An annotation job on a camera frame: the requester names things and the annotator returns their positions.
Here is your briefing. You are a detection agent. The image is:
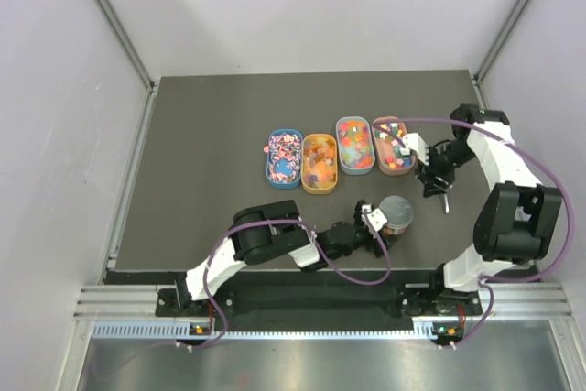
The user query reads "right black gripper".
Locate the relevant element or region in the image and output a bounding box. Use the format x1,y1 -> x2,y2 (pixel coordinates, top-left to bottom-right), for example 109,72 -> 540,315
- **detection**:
414,140 -> 476,198

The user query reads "clear round jar lid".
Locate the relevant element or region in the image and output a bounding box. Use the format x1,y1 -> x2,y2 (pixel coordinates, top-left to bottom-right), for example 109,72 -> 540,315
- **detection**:
378,195 -> 414,229

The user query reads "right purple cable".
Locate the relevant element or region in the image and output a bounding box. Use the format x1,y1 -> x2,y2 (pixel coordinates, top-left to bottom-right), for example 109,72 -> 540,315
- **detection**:
371,116 -> 577,350

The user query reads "blue tray of lollipops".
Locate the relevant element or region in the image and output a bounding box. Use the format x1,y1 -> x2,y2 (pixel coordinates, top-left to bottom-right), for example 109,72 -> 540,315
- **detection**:
265,128 -> 302,190

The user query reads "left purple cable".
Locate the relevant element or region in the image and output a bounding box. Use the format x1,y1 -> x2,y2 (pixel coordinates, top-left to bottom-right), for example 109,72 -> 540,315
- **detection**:
201,219 -> 393,350

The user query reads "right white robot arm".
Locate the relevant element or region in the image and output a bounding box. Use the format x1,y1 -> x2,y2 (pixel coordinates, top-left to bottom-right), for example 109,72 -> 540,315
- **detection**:
404,104 -> 562,314

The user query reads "pink tray of star candies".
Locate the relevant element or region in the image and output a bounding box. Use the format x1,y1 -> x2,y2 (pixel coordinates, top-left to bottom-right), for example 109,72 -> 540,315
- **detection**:
371,116 -> 417,176

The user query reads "clear plastic jar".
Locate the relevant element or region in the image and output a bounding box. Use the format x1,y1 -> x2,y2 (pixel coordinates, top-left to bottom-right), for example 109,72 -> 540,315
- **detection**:
382,225 -> 406,237

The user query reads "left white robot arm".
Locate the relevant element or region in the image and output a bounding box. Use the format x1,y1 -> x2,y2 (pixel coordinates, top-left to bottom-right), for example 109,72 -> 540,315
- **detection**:
175,200 -> 391,315

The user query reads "purple cable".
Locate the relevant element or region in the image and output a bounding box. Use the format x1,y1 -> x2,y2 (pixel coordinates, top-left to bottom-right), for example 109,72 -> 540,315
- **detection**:
371,116 -> 577,350
201,219 -> 393,350

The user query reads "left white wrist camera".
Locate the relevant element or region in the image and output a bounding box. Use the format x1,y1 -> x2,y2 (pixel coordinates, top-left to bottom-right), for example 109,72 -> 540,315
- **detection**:
360,204 -> 387,233

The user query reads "yellow tray of popsicle candies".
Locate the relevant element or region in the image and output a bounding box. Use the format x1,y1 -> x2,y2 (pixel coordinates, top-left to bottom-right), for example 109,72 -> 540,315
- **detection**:
301,133 -> 339,195

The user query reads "light blue tray of gummies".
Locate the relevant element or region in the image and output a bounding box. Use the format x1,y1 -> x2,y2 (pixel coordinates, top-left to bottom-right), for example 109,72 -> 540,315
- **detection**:
335,116 -> 375,176

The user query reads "grey slotted cable duct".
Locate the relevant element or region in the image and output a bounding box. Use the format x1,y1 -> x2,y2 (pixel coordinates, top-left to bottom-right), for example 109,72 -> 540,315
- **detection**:
91,320 -> 463,341

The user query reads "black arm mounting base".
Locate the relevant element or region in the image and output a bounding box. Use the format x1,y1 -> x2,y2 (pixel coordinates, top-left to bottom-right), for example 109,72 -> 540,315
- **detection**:
156,282 -> 482,318

